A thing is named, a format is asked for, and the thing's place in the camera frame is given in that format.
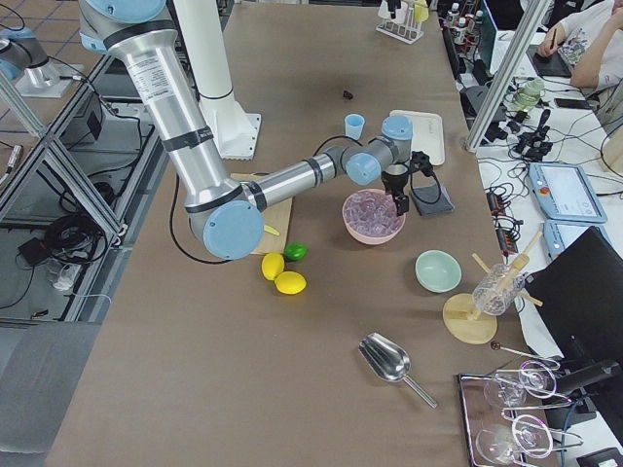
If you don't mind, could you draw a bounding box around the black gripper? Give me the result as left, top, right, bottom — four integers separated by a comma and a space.
381, 151, 434, 217

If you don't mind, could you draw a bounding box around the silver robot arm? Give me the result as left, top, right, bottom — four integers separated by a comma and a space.
79, 1, 414, 261

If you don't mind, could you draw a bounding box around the pile of clear ice cubes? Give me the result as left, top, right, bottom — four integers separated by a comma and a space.
344, 192, 403, 236

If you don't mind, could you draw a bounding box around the light blue plastic cup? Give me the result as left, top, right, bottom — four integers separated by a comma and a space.
344, 113, 366, 141

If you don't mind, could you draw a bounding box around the wooden cup tree stand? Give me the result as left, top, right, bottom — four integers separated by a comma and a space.
443, 232, 543, 344

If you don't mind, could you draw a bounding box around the metal ice scoop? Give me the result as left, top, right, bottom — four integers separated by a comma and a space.
358, 333, 438, 409

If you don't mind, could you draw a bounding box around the yellow-green plastic cup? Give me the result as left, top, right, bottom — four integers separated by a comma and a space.
413, 0, 429, 23

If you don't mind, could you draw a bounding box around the folded grey cloth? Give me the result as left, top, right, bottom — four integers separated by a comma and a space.
411, 184, 455, 217

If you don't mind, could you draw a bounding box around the pink bowl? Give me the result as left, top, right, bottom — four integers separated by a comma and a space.
341, 189, 407, 245

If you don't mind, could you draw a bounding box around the cream rabbit tray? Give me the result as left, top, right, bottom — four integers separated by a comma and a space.
389, 110, 446, 166

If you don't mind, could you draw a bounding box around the mint green bowl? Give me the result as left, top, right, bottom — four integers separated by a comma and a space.
415, 250, 462, 293

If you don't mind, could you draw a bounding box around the green lime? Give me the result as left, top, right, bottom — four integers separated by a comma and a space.
283, 242, 309, 262

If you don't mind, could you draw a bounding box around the wooden cutting board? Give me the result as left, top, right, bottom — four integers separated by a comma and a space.
252, 198, 292, 255

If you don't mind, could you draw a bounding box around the clear textured glass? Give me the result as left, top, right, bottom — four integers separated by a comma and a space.
472, 264, 526, 316

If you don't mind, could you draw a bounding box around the yellow plastic knife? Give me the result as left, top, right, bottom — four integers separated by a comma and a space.
264, 224, 280, 236

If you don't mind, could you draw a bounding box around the yellow lemon lower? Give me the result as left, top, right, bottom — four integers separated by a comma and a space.
275, 270, 307, 295

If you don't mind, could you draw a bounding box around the yellow lemon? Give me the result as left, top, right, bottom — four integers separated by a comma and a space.
261, 252, 285, 281
275, 270, 307, 295

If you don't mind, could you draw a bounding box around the yellow lemon upper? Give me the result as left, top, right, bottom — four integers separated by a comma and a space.
261, 252, 285, 281

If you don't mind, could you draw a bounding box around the blue teach pendant lower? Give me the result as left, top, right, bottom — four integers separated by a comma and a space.
542, 219, 609, 261

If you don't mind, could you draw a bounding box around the blue teach pendant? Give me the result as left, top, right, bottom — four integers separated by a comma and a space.
542, 219, 609, 261
528, 162, 607, 224

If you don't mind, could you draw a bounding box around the blue teach pendant upper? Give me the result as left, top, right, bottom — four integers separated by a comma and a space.
528, 162, 607, 224

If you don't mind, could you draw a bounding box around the green water bottle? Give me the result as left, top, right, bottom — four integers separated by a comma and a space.
512, 78, 544, 112

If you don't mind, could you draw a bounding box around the bar spoon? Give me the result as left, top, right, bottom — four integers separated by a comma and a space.
490, 341, 561, 364

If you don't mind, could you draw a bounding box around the black monitor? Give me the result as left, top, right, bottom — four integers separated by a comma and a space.
527, 227, 622, 363

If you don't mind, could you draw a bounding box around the wine glass upper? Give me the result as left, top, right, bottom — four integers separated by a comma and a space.
484, 360, 557, 409

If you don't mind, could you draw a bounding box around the metal wine glass rack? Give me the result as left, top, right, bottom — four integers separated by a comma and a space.
457, 360, 583, 466

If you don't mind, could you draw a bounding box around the seated person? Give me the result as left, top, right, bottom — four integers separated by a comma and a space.
537, 1, 622, 131

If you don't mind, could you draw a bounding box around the wine glass lower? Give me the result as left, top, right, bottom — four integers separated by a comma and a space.
476, 414, 554, 466

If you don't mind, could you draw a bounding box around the white wire cup rack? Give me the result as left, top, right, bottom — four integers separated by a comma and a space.
376, 0, 424, 45

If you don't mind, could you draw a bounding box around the aluminium frame post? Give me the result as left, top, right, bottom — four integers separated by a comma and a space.
464, 0, 549, 153

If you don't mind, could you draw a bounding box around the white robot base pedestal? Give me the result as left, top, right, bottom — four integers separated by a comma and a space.
174, 0, 262, 161

